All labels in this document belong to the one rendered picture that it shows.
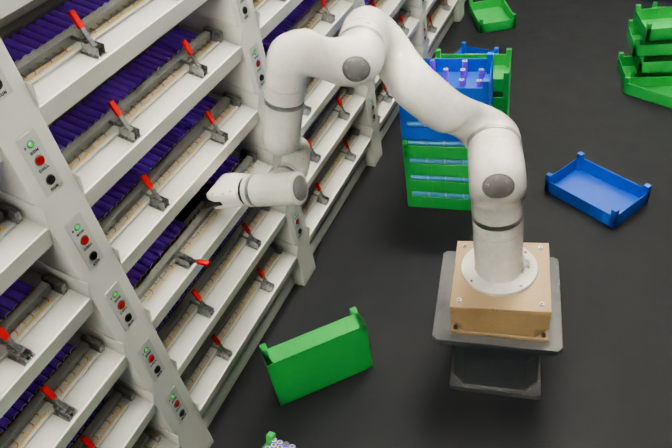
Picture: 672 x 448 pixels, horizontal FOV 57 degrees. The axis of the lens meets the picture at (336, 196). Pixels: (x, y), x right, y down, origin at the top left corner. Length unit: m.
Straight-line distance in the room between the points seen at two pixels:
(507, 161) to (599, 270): 0.98
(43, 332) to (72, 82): 0.48
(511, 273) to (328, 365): 0.61
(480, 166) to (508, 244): 0.27
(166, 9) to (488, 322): 1.05
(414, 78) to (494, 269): 0.55
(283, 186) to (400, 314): 0.76
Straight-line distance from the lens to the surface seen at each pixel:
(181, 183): 1.52
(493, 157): 1.31
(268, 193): 1.50
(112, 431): 1.61
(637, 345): 2.05
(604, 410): 1.91
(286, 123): 1.36
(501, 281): 1.60
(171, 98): 1.47
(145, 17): 1.39
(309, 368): 1.83
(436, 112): 1.30
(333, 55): 1.19
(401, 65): 1.30
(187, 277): 1.58
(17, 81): 1.15
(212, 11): 1.64
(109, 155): 1.34
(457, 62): 2.26
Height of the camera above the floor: 1.60
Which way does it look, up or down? 39 degrees down
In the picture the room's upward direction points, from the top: 11 degrees counter-clockwise
